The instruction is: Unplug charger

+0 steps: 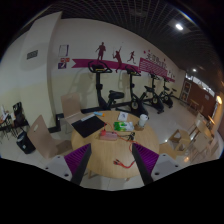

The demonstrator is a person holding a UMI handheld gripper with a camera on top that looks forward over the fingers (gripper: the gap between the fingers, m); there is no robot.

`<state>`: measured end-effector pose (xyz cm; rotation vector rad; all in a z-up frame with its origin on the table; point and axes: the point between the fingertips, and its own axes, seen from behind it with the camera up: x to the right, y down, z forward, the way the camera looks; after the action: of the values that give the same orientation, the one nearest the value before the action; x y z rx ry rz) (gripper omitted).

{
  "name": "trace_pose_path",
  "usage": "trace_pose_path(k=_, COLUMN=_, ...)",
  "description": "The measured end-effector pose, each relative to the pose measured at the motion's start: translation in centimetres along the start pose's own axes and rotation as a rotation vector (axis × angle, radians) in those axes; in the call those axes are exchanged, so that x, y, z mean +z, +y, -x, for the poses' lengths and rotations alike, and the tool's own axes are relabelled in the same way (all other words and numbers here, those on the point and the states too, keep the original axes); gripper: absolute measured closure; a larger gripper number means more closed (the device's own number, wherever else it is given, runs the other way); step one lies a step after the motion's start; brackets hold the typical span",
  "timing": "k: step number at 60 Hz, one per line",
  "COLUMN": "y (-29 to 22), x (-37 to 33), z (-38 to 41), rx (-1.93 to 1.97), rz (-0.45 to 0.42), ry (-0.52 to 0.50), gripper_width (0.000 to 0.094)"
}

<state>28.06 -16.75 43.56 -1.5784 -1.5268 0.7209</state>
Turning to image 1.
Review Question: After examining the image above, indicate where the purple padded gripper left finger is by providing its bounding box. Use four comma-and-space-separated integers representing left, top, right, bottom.
64, 144, 92, 185

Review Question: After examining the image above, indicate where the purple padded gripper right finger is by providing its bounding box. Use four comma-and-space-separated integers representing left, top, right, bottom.
132, 143, 159, 185

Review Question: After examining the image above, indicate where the black charger plug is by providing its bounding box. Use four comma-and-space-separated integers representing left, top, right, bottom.
127, 132, 135, 141

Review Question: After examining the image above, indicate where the pink power strip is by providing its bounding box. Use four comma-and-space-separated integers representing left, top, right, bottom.
100, 131, 118, 141

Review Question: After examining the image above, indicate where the round wooden table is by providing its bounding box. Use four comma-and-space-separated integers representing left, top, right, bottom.
71, 111, 159, 179

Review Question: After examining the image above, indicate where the wooden chair right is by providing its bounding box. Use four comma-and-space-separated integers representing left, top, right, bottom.
159, 129, 199, 159

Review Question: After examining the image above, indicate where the black laptop sleeve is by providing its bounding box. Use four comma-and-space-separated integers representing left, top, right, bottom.
72, 116, 104, 138

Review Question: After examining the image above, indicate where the green wet wipes pack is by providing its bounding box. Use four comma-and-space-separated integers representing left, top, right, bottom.
114, 122, 134, 132

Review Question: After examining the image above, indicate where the white paper cup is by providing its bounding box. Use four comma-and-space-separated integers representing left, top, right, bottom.
138, 114, 148, 127

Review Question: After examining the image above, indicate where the wooden chair front left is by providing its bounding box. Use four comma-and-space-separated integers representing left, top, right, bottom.
27, 115, 72, 159

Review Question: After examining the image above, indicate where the white paper sheet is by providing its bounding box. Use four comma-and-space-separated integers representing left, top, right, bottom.
118, 112, 128, 121

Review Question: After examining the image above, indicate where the blue yellow marker pen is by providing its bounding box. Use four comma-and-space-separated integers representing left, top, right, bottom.
93, 112, 105, 117

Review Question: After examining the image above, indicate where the black exercise bike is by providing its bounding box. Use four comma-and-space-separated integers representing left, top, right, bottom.
159, 77, 176, 108
115, 65, 150, 118
82, 61, 127, 114
139, 71, 165, 115

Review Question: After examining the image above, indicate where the black waste bin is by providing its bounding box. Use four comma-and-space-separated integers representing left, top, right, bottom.
16, 131, 35, 154

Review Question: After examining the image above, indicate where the wooden chair behind table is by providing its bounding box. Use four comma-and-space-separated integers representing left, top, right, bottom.
61, 93, 85, 124

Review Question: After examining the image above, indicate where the black exercise bike far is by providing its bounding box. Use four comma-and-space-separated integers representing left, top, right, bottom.
159, 77, 176, 108

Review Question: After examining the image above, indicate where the wooden table right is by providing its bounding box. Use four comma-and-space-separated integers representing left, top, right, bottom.
195, 120, 213, 140

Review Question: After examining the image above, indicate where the black office chair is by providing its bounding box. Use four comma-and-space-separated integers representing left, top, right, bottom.
13, 102, 29, 129

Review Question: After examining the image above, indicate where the black exercise bike left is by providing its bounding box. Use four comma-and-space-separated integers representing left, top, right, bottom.
82, 61, 127, 114

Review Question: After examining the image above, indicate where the ceiling light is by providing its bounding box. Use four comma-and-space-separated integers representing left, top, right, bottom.
175, 23, 184, 31

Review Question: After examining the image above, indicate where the red cable with clips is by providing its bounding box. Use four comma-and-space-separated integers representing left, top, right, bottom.
113, 158, 136, 169

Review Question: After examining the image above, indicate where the magenta wall banner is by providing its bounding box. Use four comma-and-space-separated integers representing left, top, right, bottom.
72, 58, 175, 82

